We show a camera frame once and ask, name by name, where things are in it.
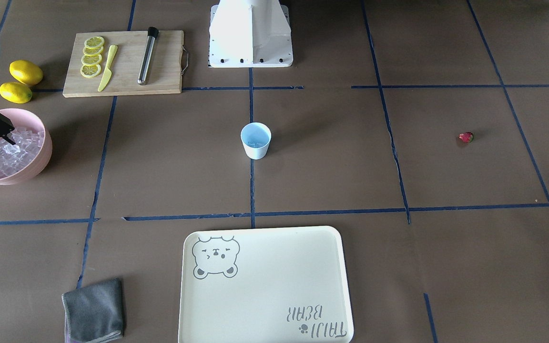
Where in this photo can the clear ice cube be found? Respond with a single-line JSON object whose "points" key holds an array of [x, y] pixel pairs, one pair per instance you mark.
{"points": [[255, 144]]}

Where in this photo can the light blue plastic cup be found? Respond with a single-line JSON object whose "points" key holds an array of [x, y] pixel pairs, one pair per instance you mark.
{"points": [[256, 138]]}

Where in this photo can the bamboo cutting board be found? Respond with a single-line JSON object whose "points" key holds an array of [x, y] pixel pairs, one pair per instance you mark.
{"points": [[164, 74]]}

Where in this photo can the yellow plastic knife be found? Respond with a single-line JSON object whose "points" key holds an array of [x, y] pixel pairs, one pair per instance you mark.
{"points": [[107, 72]]}

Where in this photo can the grey folded cloth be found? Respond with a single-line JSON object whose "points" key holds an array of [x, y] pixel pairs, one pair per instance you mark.
{"points": [[94, 314]]}

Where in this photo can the cream bear serving tray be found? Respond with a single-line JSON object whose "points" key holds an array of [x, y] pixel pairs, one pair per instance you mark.
{"points": [[269, 285]]}

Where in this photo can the steel muddler black tip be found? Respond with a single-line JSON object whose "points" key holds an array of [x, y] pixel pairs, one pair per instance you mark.
{"points": [[152, 35]]}

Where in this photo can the whole yellow lemon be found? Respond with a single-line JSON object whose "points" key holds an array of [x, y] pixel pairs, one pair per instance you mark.
{"points": [[16, 92], [26, 72]]}

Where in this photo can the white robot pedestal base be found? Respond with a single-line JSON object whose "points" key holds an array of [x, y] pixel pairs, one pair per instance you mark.
{"points": [[250, 34]]}

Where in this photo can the pile of clear ice cubes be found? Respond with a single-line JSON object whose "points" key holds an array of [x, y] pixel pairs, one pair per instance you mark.
{"points": [[26, 147]]}

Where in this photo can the lemon slice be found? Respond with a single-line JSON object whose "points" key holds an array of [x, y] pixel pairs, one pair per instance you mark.
{"points": [[90, 71], [91, 60], [93, 51], [95, 42]]}

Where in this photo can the pink bowl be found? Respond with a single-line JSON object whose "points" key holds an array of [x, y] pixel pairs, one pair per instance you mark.
{"points": [[27, 119]]}

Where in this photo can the red strawberry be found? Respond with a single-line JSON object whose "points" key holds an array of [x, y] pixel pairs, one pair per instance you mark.
{"points": [[466, 137]]}

